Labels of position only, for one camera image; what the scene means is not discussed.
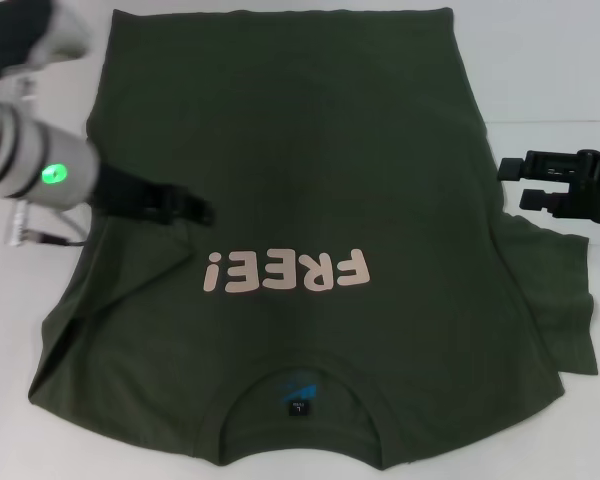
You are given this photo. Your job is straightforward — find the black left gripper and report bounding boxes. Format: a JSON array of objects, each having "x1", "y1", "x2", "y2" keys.
[{"x1": 92, "y1": 161, "x2": 217, "y2": 227}]

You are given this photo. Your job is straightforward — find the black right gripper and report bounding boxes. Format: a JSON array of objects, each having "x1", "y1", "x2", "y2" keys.
[{"x1": 498, "y1": 147, "x2": 600, "y2": 227}]

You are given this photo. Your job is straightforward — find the dark green FREE! t-shirt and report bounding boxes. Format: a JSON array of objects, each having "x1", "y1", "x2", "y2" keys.
[{"x1": 27, "y1": 5, "x2": 600, "y2": 474}]

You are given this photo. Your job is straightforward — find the left gripper cable with plug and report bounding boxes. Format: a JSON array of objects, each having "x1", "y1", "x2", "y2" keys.
[{"x1": 4, "y1": 198, "x2": 89, "y2": 250}]

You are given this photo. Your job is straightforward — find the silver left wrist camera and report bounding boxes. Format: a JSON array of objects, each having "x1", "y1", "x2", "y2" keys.
[{"x1": 0, "y1": 0, "x2": 90, "y2": 72}]

